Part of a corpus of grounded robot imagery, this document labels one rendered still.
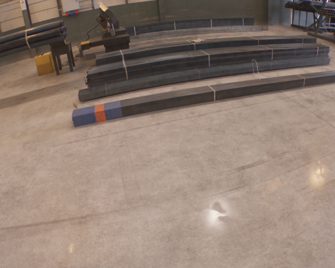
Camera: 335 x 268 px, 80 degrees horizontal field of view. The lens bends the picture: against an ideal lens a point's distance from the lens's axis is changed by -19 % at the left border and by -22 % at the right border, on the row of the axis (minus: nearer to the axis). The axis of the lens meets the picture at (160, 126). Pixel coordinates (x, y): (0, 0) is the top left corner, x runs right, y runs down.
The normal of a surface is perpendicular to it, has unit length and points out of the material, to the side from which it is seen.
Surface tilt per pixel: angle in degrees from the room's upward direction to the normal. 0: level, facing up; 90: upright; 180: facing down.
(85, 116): 90
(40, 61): 90
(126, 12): 90
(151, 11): 90
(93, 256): 0
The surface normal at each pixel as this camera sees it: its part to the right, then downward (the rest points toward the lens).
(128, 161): -0.09, -0.86
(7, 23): 0.24, 0.48
